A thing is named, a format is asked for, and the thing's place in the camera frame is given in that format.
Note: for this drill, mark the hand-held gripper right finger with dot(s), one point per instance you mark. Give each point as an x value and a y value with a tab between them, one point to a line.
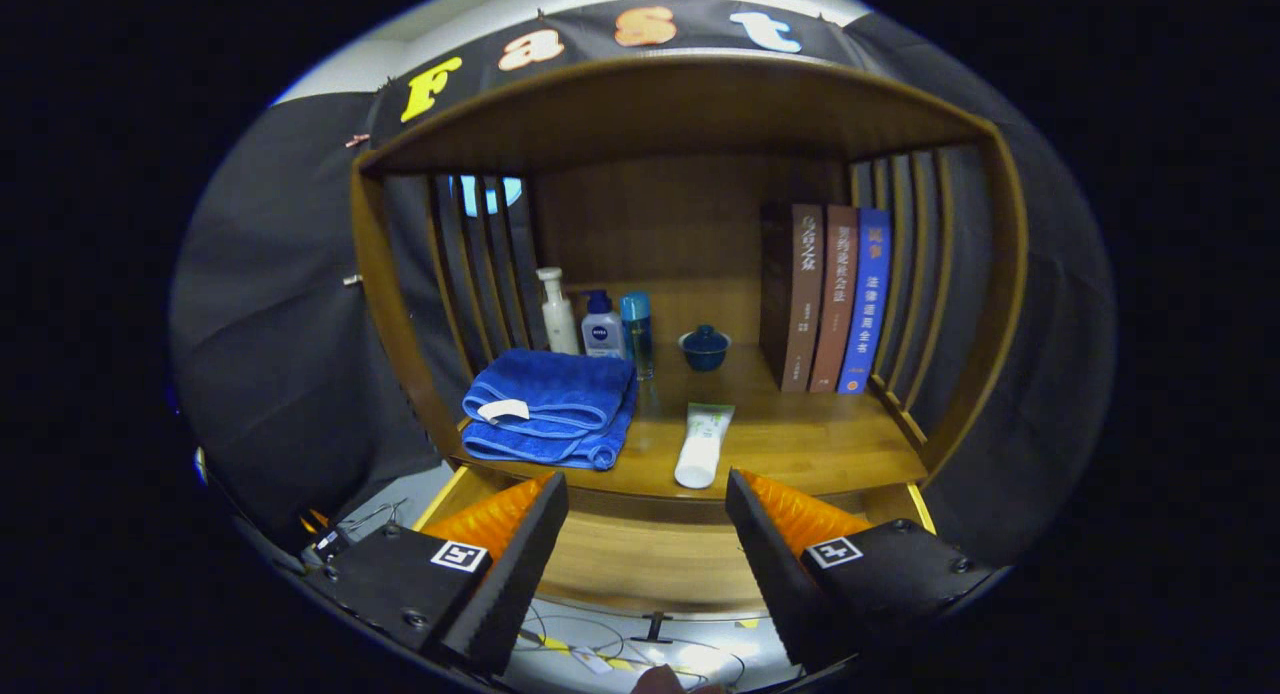
775	569

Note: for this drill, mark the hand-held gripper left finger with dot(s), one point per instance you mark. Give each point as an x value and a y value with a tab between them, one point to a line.
520	569

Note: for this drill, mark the wooden drawer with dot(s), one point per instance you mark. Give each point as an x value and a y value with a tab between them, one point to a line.
640	564

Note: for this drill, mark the white tube green label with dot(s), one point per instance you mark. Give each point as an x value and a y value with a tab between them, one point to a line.
700	454

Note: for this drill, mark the wooden countertop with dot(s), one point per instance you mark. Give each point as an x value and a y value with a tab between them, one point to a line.
790	444

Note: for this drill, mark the wooden cabinet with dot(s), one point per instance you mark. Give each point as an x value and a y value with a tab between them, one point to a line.
650	224

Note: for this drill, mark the blue folded towel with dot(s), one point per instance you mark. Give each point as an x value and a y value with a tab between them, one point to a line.
560	449

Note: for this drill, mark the blue towel with white tag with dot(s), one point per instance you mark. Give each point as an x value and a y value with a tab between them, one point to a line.
560	384

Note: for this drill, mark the blue lidded teacup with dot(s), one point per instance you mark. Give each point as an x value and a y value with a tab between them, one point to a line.
705	352

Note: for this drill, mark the white pump bottle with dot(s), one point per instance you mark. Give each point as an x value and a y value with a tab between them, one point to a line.
560	324

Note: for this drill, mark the white lotion bottle blue cap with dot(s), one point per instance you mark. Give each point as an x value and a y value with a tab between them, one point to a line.
602	334

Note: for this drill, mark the teal bottle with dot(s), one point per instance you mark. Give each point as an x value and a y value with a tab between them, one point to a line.
638	334

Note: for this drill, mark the dark brown book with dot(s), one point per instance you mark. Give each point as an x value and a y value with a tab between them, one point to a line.
795	294

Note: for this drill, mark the reddish brown book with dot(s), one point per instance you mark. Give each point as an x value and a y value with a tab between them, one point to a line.
835	294

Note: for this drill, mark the blue book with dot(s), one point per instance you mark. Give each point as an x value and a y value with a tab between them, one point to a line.
868	294

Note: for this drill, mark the black backdrop cloth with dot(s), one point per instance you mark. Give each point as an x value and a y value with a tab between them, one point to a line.
270	324

